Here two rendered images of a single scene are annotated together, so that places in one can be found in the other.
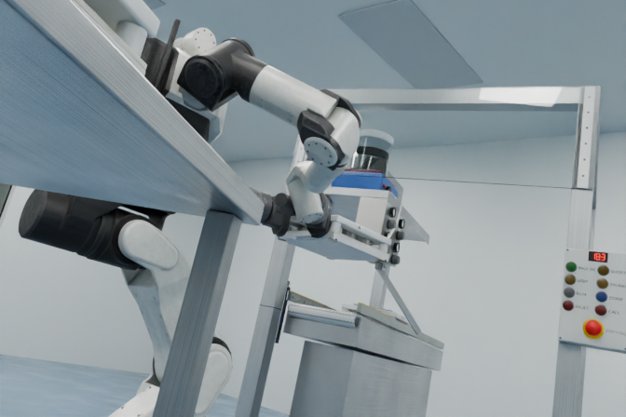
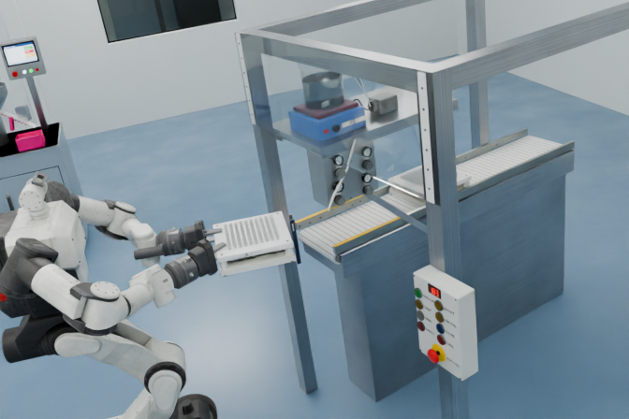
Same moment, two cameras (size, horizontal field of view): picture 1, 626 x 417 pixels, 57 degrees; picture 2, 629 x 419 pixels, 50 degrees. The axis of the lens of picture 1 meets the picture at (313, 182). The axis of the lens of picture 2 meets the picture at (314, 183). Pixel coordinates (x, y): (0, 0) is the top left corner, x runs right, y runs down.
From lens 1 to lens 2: 1.97 m
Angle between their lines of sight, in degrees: 51
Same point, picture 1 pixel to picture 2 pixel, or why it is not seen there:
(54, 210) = (11, 353)
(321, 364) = not seen: hidden behind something
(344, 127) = (95, 314)
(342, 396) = (361, 299)
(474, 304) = not seen: outside the picture
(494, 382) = not seen: outside the picture
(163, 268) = (94, 353)
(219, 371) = (168, 386)
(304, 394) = (341, 290)
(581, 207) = (434, 221)
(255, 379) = (287, 295)
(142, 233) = (65, 344)
